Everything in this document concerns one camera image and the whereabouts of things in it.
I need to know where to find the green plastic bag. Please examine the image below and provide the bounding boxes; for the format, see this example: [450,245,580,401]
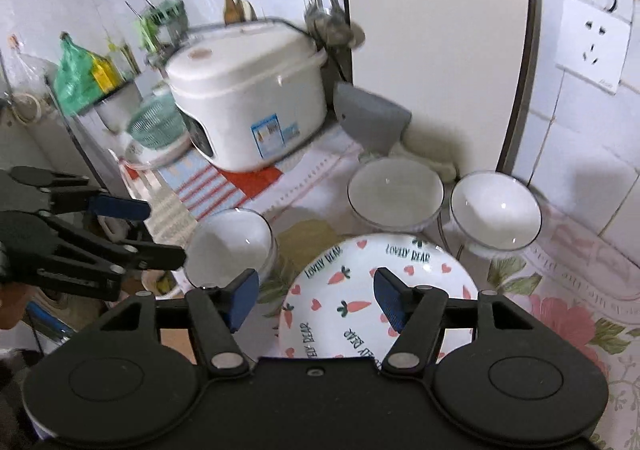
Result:
[53,32,104,117]

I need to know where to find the red striped cloth mat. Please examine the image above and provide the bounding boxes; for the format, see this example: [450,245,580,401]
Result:
[120,149,282,243]

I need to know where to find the white cutting board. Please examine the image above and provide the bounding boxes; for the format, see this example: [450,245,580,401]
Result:
[345,0,541,175]

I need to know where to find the white rice cooker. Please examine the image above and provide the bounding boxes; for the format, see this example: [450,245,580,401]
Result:
[166,22,328,173]

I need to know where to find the green plastic basket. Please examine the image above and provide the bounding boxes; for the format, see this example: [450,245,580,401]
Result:
[127,93,186,150]

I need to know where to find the grey cleaver with white handle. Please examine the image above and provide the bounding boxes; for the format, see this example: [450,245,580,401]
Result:
[333,82,412,155]

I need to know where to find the white wall socket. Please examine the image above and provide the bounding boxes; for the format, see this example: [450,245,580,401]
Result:
[555,0,631,95]

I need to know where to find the floral table cloth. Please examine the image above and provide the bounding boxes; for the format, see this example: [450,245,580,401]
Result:
[238,126,639,449]

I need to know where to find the white bowl dark rim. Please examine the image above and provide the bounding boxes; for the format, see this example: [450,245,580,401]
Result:
[449,172,542,259]
[184,209,278,288]
[347,158,445,233]

